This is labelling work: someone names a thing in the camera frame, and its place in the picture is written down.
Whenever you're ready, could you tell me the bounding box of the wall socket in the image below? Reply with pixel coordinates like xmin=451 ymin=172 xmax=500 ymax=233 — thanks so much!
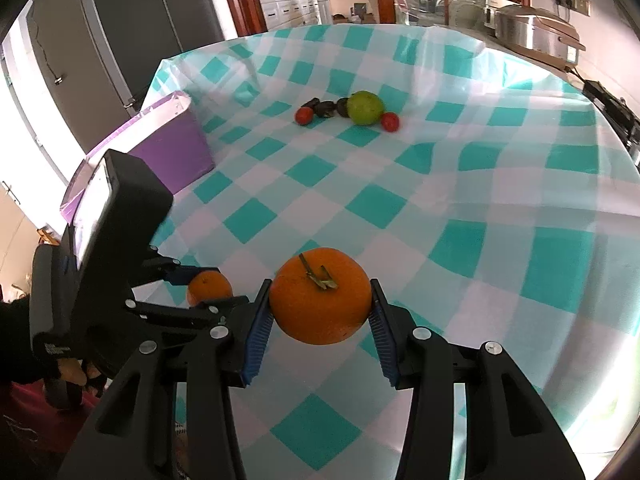
xmin=553 ymin=0 xmax=591 ymax=17

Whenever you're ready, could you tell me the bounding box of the dark red clothing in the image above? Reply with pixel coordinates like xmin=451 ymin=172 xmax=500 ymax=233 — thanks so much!
xmin=0 ymin=380 xmax=103 ymax=480

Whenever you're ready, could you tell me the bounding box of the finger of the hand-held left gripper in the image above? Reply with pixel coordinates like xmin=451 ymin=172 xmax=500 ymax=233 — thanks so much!
xmin=142 ymin=245 xmax=224 ymax=287
xmin=124 ymin=296 xmax=251 ymax=332

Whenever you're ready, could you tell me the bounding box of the grey refrigerator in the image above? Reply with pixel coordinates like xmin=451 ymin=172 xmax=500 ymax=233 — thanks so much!
xmin=25 ymin=0 xmax=242 ymax=153

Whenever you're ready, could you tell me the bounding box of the refrigerator handle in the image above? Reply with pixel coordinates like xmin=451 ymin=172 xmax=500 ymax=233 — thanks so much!
xmin=75 ymin=0 xmax=137 ymax=109

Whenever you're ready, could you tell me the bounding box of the purple cardboard box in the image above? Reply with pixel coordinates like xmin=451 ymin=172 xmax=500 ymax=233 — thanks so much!
xmin=60 ymin=90 xmax=217 ymax=224

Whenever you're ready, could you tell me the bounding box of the black hanging cable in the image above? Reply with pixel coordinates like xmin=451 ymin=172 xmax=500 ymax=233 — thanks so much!
xmin=29 ymin=12 xmax=67 ymax=85

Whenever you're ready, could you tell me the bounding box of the white kitchen appliance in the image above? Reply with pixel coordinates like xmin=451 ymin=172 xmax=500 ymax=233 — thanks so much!
xmin=482 ymin=2 xmax=511 ymax=37

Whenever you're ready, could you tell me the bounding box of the silver countertop cooker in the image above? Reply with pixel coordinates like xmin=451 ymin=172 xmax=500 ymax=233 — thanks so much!
xmin=494 ymin=4 xmax=587 ymax=72

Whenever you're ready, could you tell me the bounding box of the teal checkered tablecloth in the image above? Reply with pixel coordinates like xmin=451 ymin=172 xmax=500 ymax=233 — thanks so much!
xmin=135 ymin=24 xmax=640 ymax=471

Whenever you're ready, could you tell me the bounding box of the large orange with stem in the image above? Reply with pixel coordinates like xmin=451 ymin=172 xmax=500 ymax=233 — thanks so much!
xmin=269 ymin=247 xmax=374 ymax=346

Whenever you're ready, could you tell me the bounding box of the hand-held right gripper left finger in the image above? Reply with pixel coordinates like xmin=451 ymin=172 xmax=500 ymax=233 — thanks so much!
xmin=57 ymin=279 xmax=275 ymax=480

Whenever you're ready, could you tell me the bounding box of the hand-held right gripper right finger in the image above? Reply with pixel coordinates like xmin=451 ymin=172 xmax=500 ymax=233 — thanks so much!
xmin=369 ymin=279 xmax=586 ymax=480

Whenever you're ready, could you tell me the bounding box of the green round fruit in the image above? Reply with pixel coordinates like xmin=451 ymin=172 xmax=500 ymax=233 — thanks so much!
xmin=347 ymin=90 xmax=386 ymax=127

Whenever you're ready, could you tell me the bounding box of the small orange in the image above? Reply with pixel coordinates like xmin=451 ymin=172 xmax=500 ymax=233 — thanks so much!
xmin=187 ymin=271 xmax=234 ymax=307

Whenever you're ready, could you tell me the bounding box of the black appliance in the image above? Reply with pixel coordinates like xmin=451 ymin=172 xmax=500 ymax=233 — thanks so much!
xmin=582 ymin=79 xmax=640 ymax=167

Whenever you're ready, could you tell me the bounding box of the person's left hand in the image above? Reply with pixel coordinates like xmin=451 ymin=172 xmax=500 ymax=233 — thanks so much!
xmin=54 ymin=357 xmax=108 ymax=399

